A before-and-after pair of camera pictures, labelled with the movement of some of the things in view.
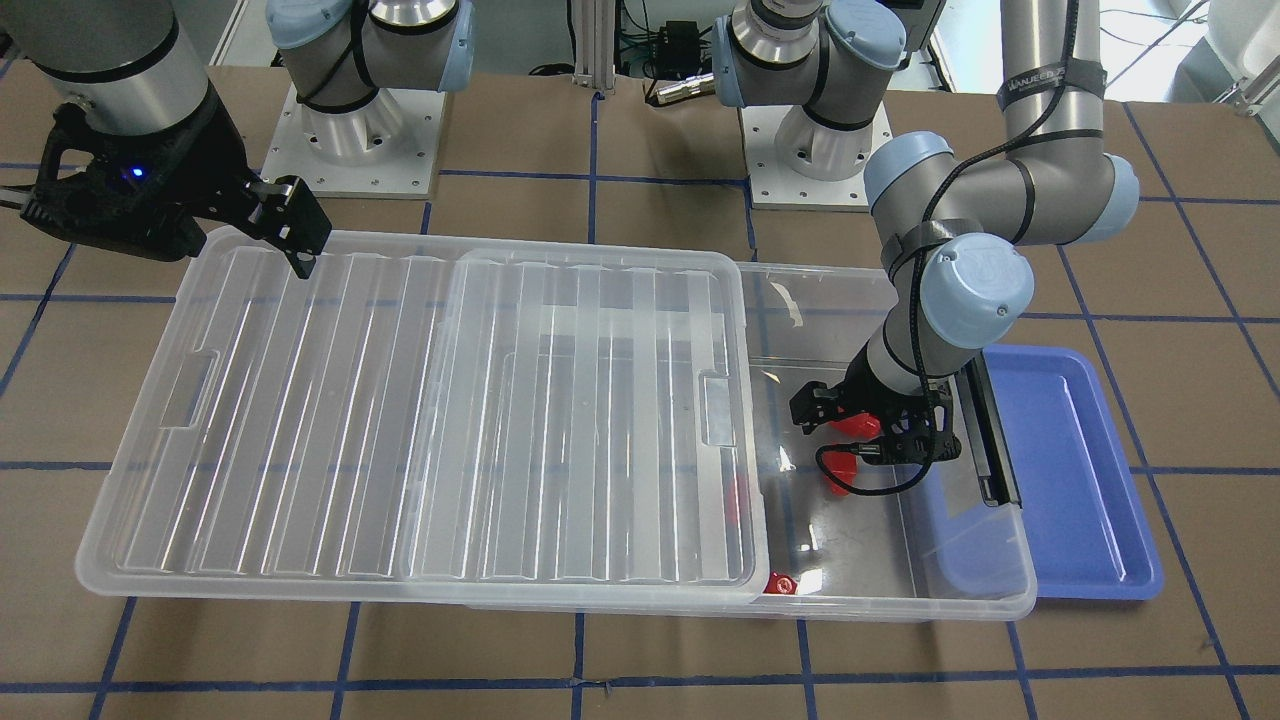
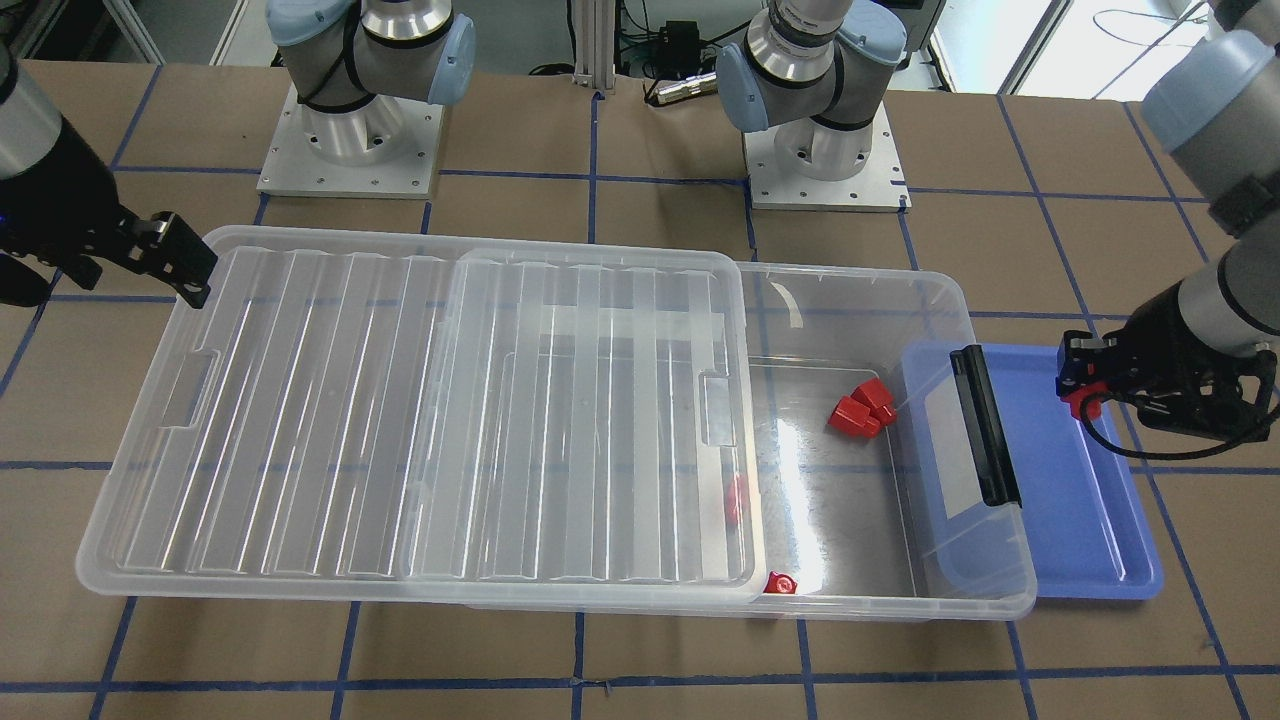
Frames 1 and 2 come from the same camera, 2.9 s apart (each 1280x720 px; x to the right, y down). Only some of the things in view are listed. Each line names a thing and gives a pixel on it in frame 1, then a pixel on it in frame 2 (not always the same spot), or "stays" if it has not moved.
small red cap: x=782 y=584 stays
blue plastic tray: x=1081 y=531 stays
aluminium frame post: x=594 y=48 stays
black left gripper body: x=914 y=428 -> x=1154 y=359
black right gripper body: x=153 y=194 -> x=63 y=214
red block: x=858 y=426 -> x=1093 y=407
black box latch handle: x=994 y=460 stays
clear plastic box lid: x=418 y=418 stays
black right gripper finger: x=302 y=263 -> x=195 y=292
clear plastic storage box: x=915 y=546 stays
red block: x=844 y=464 -> x=736 y=499
